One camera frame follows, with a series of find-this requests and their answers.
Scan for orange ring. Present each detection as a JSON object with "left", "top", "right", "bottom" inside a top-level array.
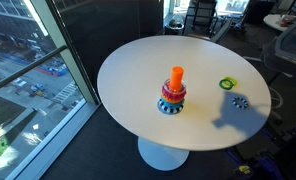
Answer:
[{"left": 160, "top": 94, "right": 186, "bottom": 105}]

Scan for grey plastic bin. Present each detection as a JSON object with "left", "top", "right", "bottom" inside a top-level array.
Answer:
[{"left": 261, "top": 19, "right": 296, "bottom": 79}]

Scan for yellow green ring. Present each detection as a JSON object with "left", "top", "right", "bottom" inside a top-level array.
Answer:
[{"left": 223, "top": 76, "right": 238, "bottom": 88}]

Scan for red ring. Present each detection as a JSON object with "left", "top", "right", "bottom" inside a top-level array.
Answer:
[{"left": 161, "top": 84, "right": 188, "bottom": 103}]

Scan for round white table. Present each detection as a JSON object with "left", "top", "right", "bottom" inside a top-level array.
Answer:
[{"left": 263, "top": 13, "right": 296, "bottom": 33}]

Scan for grey window frame post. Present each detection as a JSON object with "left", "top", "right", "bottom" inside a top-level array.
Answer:
[{"left": 31, "top": 0, "right": 101, "bottom": 106}]

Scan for black chair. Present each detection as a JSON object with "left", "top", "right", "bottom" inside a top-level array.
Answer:
[{"left": 182, "top": 0, "right": 219, "bottom": 38}]

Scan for dark green ring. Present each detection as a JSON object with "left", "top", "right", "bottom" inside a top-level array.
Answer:
[{"left": 218, "top": 78, "right": 235, "bottom": 91}]

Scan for black cart with clamps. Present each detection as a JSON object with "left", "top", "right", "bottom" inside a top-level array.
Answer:
[{"left": 226, "top": 124, "right": 296, "bottom": 180}]

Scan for black white ring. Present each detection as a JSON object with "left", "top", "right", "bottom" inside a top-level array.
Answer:
[{"left": 231, "top": 96, "right": 249, "bottom": 109}]

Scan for dark window rail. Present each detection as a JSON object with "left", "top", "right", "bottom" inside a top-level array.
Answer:
[{"left": 0, "top": 45, "right": 68, "bottom": 95}]

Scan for orange ring toss post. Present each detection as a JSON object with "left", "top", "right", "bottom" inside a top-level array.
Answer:
[{"left": 156, "top": 65, "right": 185, "bottom": 116}]

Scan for white floor cable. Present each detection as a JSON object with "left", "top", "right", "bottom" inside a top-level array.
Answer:
[{"left": 269, "top": 87, "right": 285, "bottom": 110}]

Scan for white table pedestal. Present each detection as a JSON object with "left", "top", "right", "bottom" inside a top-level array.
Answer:
[{"left": 137, "top": 136, "right": 190, "bottom": 172}]

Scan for yellow label tag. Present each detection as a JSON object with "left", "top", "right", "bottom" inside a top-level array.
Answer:
[{"left": 238, "top": 164, "right": 252, "bottom": 175}]

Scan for black round stool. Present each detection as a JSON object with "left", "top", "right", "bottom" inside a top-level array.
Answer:
[{"left": 163, "top": 14, "right": 186, "bottom": 36}]

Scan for grey chair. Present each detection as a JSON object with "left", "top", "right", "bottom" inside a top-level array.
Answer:
[{"left": 210, "top": 18, "right": 234, "bottom": 44}]

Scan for teal blue ring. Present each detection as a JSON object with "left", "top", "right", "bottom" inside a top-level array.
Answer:
[{"left": 158, "top": 98, "right": 186, "bottom": 110}]

